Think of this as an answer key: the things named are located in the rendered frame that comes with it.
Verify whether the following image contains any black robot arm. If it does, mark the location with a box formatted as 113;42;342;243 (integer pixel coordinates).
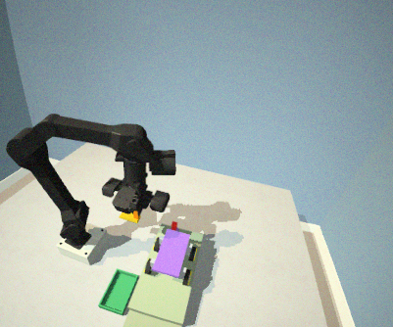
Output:
6;114;176;250

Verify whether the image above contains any olive green ramp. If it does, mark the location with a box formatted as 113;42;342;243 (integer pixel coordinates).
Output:
123;228;204;327

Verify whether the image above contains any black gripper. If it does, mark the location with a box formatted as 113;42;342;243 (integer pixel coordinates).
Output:
102;172;170;216

